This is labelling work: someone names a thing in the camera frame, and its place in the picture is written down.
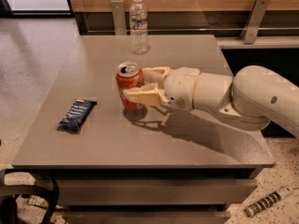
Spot metal bracket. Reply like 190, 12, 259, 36
111, 0, 127, 35
240, 0, 270, 45

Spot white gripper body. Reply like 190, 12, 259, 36
164, 67, 201, 111

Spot grey lower drawer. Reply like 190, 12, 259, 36
63, 211, 231, 224

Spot grey drawer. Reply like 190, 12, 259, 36
57, 179, 257, 205
63, 211, 231, 224

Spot white power strip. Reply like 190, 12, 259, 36
244, 186, 294, 217

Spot left metal bracket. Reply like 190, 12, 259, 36
111, 0, 127, 35

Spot black office chair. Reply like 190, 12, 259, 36
0, 169, 59, 224

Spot blue rxbar blueberry bar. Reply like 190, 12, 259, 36
59, 99, 97, 132

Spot clear plastic water bottle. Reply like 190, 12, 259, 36
129, 0, 150, 55

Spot right metal bracket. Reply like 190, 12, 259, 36
240, 0, 270, 45

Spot red coke can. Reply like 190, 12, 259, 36
116, 62, 144, 111

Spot grey upper drawer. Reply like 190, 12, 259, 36
57, 179, 257, 205

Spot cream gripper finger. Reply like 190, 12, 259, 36
122, 82, 169, 106
142, 66, 173, 86

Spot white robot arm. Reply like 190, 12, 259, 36
123, 65, 299, 138

